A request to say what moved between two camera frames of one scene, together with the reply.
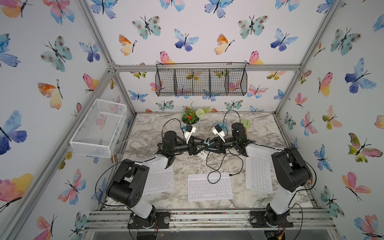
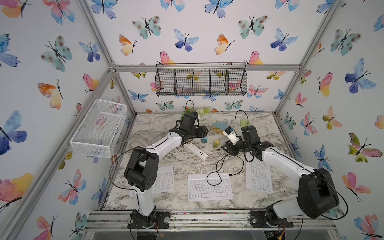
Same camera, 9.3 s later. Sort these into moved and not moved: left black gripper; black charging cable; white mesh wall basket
Moved: left black gripper; black charging cable
Not moved: white mesh wall basket
